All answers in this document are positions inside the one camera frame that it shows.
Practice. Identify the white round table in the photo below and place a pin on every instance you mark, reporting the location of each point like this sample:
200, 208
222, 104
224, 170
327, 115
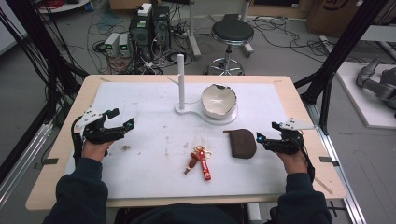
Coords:
62, 6

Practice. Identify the black computer tower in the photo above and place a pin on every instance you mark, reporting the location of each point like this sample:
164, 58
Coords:
161, 28
140, 34

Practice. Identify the person's left hand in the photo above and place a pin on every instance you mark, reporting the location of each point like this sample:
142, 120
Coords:
95, 151

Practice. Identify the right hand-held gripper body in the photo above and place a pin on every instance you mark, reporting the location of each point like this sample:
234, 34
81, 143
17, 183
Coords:
288, 143

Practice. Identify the black round stool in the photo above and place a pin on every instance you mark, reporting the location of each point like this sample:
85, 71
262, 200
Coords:
232, 32

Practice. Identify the aluminium rail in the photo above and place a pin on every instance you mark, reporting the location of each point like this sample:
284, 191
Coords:
339, 174
21, 168

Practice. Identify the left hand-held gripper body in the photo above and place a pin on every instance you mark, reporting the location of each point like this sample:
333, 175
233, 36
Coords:
99, 133

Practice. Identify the broken white bowl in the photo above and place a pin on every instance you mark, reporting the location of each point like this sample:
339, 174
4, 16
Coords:
218, 101

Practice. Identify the cardboard box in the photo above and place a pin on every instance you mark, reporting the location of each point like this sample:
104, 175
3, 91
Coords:
330, 18

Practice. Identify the white metal stand leg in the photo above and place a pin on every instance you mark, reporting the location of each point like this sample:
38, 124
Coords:
247, 46
193, 34

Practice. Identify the white stand with pole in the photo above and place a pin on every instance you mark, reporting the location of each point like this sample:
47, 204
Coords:
181, 87

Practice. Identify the white platform board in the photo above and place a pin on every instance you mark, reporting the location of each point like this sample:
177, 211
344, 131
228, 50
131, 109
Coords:
361, 102

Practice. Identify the grey power supply unit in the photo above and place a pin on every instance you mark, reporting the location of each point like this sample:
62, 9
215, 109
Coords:
124, 45
111, 43

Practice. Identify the black frame post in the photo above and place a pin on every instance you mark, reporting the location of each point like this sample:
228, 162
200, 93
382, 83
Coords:
345, 43
34, 37

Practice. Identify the brown pouch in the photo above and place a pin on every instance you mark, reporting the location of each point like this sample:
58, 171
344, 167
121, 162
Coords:
243, 143

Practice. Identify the person's right hand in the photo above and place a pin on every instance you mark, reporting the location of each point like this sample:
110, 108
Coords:
294, 163

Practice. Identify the black tape strip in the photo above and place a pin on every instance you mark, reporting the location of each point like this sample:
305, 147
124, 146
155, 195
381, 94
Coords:
328, 160
49, 161

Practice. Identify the person's torso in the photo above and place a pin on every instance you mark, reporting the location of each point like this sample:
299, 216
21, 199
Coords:
183, 216

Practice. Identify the white table mat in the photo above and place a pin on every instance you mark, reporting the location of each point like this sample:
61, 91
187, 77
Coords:
155, 174

